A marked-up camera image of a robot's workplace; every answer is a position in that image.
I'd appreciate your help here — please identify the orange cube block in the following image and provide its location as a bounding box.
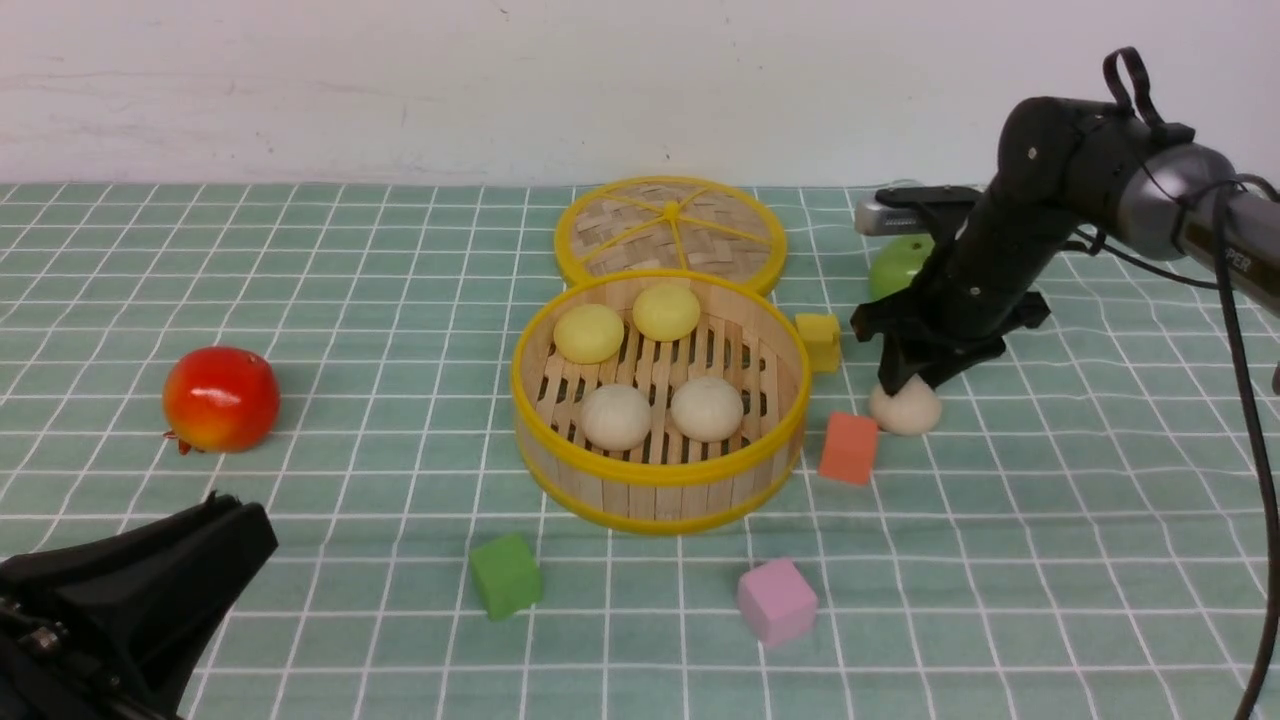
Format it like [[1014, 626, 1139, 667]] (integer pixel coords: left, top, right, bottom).
[[817, 413, 881, 486]]

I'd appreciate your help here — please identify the green checkered tablecloth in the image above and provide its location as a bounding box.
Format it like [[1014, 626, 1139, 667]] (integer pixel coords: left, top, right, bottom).
[[1, 184, 1267, 719]]

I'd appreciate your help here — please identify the green apple toy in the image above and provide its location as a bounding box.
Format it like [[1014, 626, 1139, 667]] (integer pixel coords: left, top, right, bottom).
[[869, 234, 934, 301]]

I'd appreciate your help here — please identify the white bun front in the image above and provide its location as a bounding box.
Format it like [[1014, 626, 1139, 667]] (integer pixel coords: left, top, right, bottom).
[[669, 375, 744, 443]]

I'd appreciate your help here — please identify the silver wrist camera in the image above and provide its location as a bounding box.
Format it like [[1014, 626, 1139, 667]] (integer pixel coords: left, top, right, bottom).
[[854, 184, 982, 241]]

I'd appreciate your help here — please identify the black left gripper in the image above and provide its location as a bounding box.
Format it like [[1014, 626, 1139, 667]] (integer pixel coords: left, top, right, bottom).
[[1, 493, 278, 719]]

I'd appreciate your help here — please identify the pink cube block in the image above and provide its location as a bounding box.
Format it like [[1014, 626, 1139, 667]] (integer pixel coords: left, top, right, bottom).
[[736, 557, 818, 648]]

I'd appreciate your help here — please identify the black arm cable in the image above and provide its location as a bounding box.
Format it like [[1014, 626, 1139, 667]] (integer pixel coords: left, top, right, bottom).
[[1060, 46, 1280, 720]]

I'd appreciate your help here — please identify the yellow bun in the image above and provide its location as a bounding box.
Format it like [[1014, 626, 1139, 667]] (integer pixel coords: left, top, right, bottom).
[[631, 283, 701, 343], [553, 304, 626, 365]]

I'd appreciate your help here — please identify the white bun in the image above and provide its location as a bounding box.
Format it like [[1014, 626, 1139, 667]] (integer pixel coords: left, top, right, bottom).
[[579, 384, 652, 452], [669, 375, 744, 443], [868, 375, 943, 436]]

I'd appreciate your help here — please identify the woven bamboo steamer lid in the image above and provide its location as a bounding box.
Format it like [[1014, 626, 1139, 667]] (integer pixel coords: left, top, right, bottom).
[[553, 176, 788, 295]]

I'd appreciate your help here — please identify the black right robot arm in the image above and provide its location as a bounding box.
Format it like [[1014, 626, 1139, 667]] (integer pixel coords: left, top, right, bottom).
[[851, 97, 1279, 395]]

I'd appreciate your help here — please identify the yellow cube block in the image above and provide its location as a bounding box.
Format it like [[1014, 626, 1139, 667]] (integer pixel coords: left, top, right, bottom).
[[794, 313, 844, 373]]

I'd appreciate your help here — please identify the red pomegranate toy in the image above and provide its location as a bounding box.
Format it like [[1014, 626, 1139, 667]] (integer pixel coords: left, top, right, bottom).
[[161, 346, 282, 455]]

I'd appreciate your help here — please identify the bamboo steamer tray yellow rim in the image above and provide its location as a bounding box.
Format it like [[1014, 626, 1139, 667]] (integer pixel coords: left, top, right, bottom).
[[509, 269, 812, 536]]

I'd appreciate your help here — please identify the green cube block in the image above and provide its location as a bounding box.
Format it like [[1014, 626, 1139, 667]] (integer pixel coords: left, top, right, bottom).
[[468, 533, 544, 621]]

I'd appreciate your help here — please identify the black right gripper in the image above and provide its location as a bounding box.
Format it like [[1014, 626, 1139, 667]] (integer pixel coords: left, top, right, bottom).
[[851, 191, 1053, 397]]

